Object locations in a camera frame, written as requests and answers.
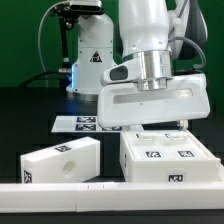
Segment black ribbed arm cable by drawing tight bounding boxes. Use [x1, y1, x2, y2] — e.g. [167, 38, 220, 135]
[168, 35, 208, 71]

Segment white marker sheet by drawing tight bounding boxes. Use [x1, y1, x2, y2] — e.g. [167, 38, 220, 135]
[51, 116, 122, 133]

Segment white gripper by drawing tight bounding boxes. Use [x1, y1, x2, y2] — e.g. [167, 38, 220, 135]
[97, 73, 210, 131]

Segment white front fence bar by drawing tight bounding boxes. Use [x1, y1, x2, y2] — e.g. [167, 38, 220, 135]
[0, 182, 224, 213]

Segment grey white cable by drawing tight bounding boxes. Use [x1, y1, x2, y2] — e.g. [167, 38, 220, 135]
[37, 0, 71, 88]

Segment black base cables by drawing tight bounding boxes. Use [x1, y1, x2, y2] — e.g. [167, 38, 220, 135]
[18, 70, 69, 89]

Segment small white cabinet panel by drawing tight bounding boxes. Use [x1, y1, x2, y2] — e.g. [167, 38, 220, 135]
[162, 132, 215, 161]

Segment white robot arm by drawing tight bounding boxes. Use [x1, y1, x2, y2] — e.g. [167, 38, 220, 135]
[67, 0, 210, 128]

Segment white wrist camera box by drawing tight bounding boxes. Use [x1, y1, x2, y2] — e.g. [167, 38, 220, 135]
[100, 59, 143, 86]

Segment white cabinet block with hole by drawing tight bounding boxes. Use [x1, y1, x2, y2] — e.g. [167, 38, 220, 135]
[20, 137, 100, 184]

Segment white cabinet body box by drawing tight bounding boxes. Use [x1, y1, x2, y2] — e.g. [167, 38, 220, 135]
[120, 130, 221, 183]

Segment black camera on stand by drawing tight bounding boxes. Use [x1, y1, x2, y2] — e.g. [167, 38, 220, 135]
[50, 0, 104, 88]

